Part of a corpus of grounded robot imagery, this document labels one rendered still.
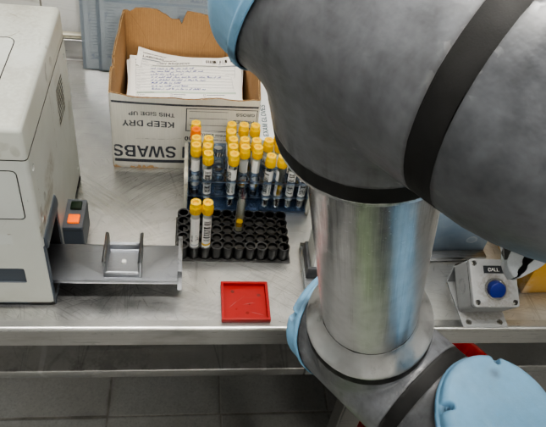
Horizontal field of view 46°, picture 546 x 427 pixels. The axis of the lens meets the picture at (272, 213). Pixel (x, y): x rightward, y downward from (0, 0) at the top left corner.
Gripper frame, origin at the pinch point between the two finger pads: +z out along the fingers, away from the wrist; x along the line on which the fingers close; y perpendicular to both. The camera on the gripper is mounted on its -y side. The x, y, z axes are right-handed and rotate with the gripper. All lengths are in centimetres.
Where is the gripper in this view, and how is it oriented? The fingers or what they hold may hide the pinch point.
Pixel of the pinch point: (515, 276)
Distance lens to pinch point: 91.2
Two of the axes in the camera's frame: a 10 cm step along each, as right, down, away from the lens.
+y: -0.7, -7.0, 7.1
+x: -9.9, -0.4, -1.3
